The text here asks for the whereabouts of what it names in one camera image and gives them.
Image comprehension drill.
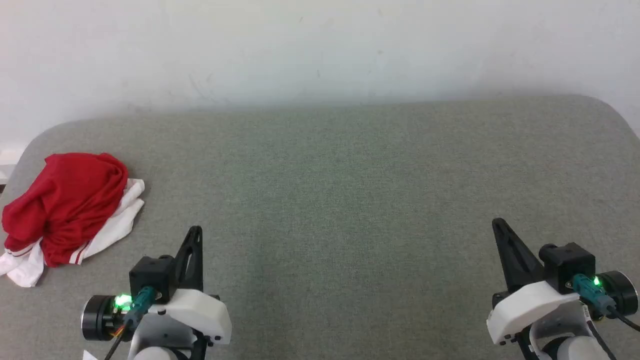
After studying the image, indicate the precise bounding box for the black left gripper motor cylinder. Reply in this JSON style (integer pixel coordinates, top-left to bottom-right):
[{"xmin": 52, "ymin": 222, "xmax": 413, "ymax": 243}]
[{"xmin": 81, "ymin": 294, "xmax": 122, "ymax": 342}]

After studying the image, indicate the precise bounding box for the cable with teal plug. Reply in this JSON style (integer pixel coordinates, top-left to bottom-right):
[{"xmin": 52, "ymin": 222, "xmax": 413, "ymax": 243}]
[
  {"xmin": 103, "ymin": 286, "xmax": 157, "ymax": 360},
  {"xmin": 571, "ymin": 273, "xmax": 640, "ymax": 333}
]

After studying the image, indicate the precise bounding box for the white wall baseboard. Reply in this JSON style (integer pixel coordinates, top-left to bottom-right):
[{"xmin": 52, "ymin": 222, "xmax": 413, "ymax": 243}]
[{"xmin": 0, "ymin": 144, "xmax": 29, "ymax": 187}]

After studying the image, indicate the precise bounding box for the right cable with teal plug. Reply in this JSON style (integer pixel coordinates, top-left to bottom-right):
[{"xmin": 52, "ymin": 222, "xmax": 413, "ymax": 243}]
[{"xmin": 571, "ymin": 273, "xmax": 640, "ymax": 333}]

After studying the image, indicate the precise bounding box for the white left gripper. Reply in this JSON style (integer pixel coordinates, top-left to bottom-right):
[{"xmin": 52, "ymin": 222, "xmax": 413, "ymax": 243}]
[{"xmin": 135, "ymin": 225, "xmax": 233, "ymax": 347}]

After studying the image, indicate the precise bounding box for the left cable with teal plug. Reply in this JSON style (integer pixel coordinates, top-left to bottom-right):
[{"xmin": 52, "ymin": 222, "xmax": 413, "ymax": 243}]
[{"xmin": 103, "ymin": 286, "xmax": 157, "ymax": 360}]

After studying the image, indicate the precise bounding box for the grey fabric sofa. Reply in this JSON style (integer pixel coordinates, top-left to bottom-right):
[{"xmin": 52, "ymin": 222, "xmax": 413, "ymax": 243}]
[{"xmin": 0, "ymin": 94, "xmax": 640, "ymax": 360}]

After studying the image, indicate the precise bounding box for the red and white shirt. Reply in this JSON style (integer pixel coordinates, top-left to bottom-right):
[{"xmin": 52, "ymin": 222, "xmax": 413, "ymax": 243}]
[{"xmin": 0, "ymin": 152, "xmax": 146, "ymax": 289}]

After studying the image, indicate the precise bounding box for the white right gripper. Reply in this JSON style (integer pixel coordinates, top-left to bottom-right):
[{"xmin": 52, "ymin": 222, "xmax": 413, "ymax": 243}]
[{"xmin": 486, "ymin": 217, "xmax": 584, "ymax": 346}]

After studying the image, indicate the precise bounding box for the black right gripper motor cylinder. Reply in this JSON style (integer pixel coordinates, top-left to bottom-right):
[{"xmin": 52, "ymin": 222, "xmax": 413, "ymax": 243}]
[{"xmin": 597, "ymin": 270, "xmax": 640, "ymax": 317}]

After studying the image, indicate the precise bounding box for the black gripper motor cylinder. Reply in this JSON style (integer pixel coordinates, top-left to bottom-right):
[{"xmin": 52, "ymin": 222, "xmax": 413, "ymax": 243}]
[
  {"xmin": 81, "ymin": 294, "xmax": 122, "ymax": 342},
  {"xmin": 597, "ymin": 270, "xmax": 640, "ymax": 317}
]

